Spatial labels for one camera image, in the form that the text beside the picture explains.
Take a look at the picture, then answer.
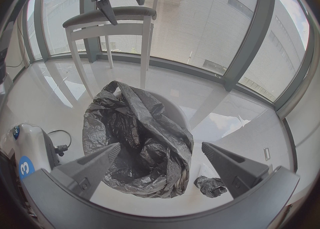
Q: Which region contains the white trash bin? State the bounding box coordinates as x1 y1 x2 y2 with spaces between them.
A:
100 90 192 198

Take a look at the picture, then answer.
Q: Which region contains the crumpled black plastic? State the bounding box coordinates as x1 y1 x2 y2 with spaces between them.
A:
194 175 228 199

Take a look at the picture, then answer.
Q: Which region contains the white chair with grey seat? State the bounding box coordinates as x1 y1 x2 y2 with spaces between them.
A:
62 0 165 98

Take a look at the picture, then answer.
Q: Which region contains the black plastic bag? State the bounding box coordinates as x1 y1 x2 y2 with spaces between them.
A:
82 80 194 199

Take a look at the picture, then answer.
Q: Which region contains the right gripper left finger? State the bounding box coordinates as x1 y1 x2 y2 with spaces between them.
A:
51 142 121 200

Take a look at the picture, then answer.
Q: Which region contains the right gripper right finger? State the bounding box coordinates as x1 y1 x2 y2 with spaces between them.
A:
201 142 270 200

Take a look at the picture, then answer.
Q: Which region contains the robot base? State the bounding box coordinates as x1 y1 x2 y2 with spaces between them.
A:
0 123 61 223

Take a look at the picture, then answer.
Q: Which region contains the black cable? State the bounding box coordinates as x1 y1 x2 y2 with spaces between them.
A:
47 130 72 159

